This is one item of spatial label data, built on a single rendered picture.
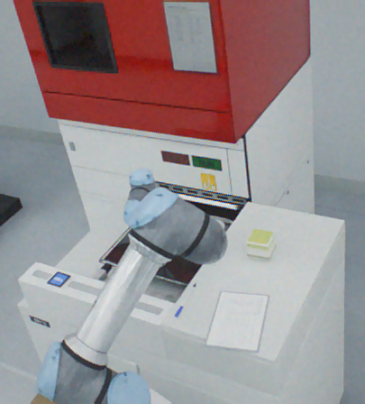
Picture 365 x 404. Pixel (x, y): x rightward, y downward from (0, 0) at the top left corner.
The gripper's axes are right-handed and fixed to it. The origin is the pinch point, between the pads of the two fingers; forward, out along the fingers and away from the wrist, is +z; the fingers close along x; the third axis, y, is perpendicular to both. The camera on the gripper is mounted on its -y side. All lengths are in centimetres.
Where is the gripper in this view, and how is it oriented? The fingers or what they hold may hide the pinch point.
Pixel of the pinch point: (162, 264)
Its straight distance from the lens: 196.3
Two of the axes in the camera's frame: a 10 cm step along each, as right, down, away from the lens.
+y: -5.0, -4.3, 7.6
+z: 1.5, 8.2, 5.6
